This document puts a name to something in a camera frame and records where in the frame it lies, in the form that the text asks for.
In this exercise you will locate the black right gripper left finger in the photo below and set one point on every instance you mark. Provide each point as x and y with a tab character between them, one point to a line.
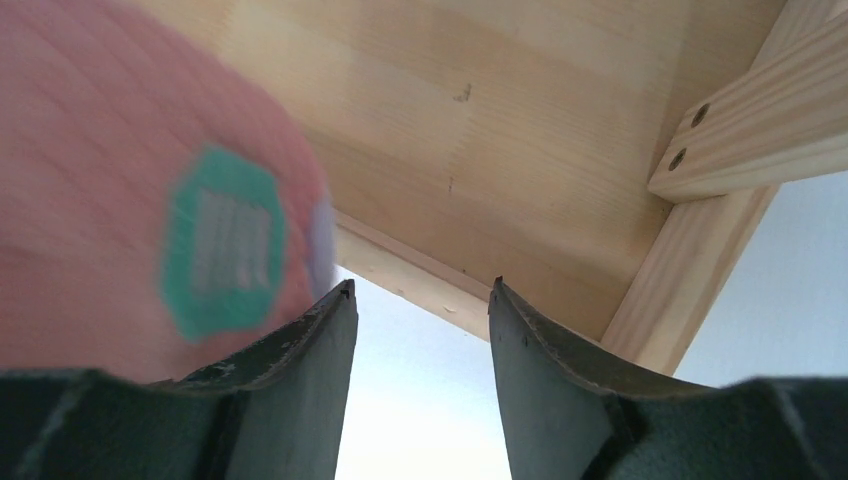
273	410

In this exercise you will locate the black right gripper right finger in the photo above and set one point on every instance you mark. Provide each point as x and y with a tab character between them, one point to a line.
572	410

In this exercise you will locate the pink sock with green patch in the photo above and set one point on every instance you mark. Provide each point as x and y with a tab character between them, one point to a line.
158	210

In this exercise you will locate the wooden hanger rack stand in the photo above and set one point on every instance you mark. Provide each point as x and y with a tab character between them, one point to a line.
467	140

